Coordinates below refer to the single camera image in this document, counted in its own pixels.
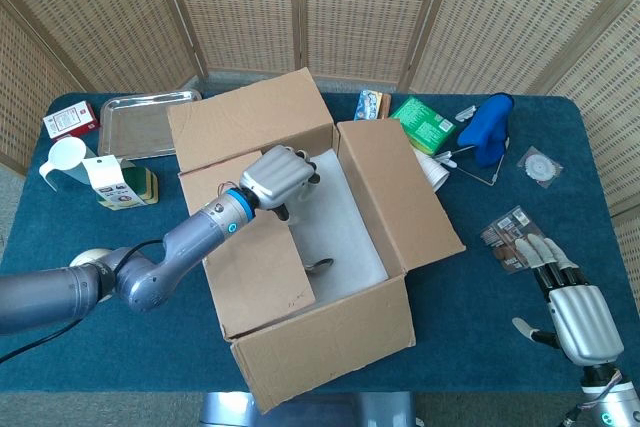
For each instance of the white plastic clip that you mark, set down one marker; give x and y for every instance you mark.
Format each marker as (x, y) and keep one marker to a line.
(449, 162)

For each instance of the white foam sheet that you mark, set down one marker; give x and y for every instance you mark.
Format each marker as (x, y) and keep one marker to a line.
(345, 227)

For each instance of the beige upturned bowl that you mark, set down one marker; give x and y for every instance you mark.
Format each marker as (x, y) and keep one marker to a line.
(87, 257)

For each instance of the large cardboard shipping box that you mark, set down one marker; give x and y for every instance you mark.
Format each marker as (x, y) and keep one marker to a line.
(325, 347)

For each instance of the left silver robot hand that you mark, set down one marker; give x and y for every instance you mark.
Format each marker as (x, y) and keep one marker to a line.
(277, 174)

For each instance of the brown snack packet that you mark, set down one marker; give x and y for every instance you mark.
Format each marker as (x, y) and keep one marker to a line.
(505, 232)

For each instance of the brown wooden stick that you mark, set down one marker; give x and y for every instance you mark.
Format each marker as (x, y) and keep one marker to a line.
(385, 106)

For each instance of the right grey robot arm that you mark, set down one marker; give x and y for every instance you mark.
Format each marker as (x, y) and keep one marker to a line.
(612, 402)

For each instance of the stack of white paper cups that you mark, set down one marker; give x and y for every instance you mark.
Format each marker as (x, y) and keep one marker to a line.
(435, 172)

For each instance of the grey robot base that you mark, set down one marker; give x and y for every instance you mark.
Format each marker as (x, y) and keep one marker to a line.
(350, 409)

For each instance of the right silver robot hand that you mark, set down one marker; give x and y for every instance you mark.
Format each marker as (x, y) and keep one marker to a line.
(587, 322)

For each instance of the metal spoon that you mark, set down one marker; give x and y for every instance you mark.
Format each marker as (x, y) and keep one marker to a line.
(320, 266)

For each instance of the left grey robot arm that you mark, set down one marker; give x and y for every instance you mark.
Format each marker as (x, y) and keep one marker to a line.
(150, 277)

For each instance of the blue felt table cover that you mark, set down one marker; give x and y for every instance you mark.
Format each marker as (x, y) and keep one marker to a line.
(475, 347)

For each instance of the green tissue pack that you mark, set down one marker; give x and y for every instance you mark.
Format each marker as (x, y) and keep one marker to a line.
(425, 119)

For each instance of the small silver white clip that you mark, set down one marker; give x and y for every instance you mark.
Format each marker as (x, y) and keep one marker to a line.
(467, 113)

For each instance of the rectangular stainless steel tray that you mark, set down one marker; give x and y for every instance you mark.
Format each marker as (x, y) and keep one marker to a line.
(130, 122)

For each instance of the bamboo folding screen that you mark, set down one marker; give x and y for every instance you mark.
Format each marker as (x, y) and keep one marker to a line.
(250, 7)

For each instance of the blue cookie package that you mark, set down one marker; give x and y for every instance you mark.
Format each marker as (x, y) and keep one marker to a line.
(367, 104)

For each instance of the small red white carton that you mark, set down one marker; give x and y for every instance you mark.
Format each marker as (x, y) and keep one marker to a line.
(70, 119)

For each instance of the round disc in clear bag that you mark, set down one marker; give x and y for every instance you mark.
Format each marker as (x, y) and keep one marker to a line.
(539, 167)

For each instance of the blue oven mitt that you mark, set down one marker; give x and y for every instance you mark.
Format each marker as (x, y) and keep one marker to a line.
(487, 127)

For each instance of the yellow green sponge pack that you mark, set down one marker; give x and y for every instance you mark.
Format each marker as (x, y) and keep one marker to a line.
(112, 182)

